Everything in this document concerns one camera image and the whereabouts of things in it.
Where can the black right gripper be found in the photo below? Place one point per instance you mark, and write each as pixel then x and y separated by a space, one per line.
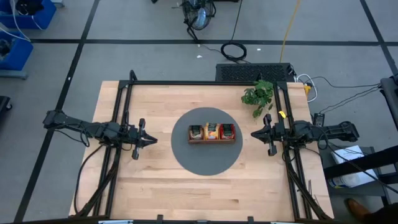
pixel 272 151

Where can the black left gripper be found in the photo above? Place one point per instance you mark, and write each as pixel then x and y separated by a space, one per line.
pixel 136 152

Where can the red strawberry tea bag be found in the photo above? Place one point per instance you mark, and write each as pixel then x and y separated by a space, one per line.
pixel 227 131

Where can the brown cinnamon apple tea bag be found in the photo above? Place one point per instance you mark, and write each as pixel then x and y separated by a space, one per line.
pixel 196 132

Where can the orange mango tea bag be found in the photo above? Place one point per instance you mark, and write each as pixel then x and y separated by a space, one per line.
pixel 212 131

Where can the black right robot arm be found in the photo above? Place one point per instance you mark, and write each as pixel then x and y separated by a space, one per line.
pixel 326 132

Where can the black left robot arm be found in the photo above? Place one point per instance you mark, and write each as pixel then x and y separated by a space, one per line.
pixel 87 127

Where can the potted green plant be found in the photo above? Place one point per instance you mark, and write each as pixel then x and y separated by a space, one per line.
pixel 258 95

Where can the wooden compartment box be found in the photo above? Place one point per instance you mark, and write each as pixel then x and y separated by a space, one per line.
pixel 211 141

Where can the black power adapter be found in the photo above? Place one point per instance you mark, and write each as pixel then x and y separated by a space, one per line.
pixel 319 119

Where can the round grey woven placemat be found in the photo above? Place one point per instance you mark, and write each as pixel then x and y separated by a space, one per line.
pixel 205 158

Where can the black computer case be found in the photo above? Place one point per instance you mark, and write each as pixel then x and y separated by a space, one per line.
pixel 248 73

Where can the yellow power plug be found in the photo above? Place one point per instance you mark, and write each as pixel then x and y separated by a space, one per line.
pixel 307 89

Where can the white booklet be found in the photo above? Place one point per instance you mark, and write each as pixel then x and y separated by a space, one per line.
pixel 345 154

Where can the white paper sheet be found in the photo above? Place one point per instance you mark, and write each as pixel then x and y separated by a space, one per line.
pixel 351 180

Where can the black cart bar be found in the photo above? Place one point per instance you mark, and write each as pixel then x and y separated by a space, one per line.
pixel 367 162

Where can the grey side cart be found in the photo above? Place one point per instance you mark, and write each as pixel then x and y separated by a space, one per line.
pixel 357 192

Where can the person's foot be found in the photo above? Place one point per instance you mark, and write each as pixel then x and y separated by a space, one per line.
pixel 357 209

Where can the black floor fan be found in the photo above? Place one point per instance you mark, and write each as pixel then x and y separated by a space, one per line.
pixel 199 15

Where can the black furniture piece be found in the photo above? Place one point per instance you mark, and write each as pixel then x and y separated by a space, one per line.
pixel 391 96

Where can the person's leg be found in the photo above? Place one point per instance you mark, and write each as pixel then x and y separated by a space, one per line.
pixel 384 216

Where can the black floor object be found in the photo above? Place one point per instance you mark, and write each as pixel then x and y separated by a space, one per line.
pixel 3 104

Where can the blue plastic bin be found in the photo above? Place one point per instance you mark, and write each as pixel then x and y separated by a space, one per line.
pixel 21 56
pixel 43 18

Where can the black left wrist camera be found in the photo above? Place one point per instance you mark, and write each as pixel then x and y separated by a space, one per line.
pixel 132 133

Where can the black aluminium table frame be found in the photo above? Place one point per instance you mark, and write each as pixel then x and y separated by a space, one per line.
pixel 202 82

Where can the silver aluminium bracket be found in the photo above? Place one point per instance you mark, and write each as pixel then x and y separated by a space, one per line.
pixel 115 222

